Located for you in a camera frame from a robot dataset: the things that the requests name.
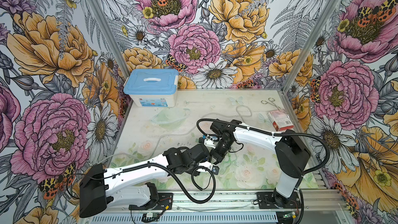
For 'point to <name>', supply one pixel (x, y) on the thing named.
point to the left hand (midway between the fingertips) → (196, 160)
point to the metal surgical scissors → (271, 102)
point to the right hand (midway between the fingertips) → (212, 167)
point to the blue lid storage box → (152, 87)
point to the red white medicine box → (280, 120)
